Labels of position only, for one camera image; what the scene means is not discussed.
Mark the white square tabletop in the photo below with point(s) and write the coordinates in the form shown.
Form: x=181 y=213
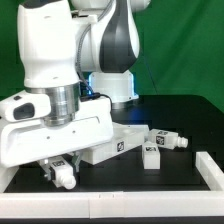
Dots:
x=124 y=139

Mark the white U-shaped obstacle fence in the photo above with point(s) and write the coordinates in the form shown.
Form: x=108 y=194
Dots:
x=118 y=204

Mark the white AprilTag base sheet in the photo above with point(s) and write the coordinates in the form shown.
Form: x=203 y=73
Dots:
x=142 y=127

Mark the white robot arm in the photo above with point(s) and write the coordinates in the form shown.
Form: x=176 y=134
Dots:
x=59 y=41

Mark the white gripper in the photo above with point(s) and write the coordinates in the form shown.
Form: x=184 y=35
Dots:
x=29 y=141

